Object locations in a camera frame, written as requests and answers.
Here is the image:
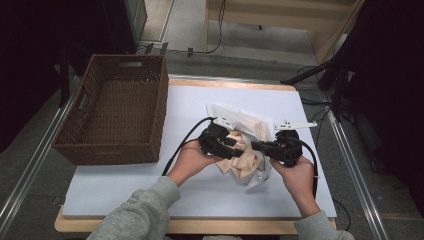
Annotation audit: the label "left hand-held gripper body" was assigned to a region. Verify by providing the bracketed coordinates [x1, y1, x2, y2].
[198, 116, 238, 158]

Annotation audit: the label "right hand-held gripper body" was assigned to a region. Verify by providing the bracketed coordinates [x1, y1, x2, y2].
[266, 120, 318, 168]

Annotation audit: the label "cream cloth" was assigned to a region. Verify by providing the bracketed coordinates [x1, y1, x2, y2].
[218, 129, 268, 179]

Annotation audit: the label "white mesh laundry bag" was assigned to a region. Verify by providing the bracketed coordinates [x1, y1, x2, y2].
[205, 101, 278, 194]

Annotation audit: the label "brown wicker basket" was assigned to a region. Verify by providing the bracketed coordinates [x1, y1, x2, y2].
[51, 54, 169, 167]

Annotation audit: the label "person's left hand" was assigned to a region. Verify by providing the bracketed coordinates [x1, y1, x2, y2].
[166, 148, 225, 188]

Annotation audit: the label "person's right hand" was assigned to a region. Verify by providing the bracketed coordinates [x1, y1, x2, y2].
[269, 155, 322, 218]

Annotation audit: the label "black tripod stand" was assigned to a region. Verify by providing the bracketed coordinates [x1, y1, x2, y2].
[279, 56, 351, 121]

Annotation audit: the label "person's grey clothing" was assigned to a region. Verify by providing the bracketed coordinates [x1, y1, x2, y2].
[199, 234, 244, 240]

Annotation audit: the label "white board mat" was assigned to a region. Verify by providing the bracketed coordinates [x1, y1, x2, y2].
[62, 84, 338, 219]

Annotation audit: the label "light wooden shelf unit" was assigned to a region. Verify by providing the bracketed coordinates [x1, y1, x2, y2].
[204, 0, 366, 64]

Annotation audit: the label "dark grey cabinet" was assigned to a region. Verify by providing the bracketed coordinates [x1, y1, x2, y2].
[99, 0, 148, 54]

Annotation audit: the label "right hand-held gripper black cable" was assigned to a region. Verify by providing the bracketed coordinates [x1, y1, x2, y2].
[296, 136, 320, 199]

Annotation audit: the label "black floor cables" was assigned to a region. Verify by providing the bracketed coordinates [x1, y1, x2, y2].
[299, 64, 334, 148]

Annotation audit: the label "metal floor rail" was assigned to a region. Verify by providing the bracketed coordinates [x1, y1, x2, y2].
[0, 75, 84, 234]
[324, 109, 389, 240]

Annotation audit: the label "thin black hanging cable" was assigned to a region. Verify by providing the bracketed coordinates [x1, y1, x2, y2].
[166, 0, 228, 56]

